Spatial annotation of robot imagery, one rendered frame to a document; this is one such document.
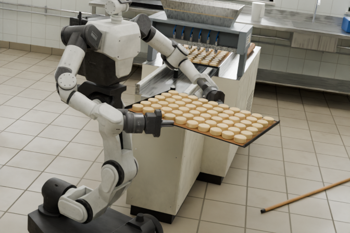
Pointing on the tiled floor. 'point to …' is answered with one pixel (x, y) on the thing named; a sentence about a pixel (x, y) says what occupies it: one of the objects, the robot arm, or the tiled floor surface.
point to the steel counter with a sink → (330, 35)
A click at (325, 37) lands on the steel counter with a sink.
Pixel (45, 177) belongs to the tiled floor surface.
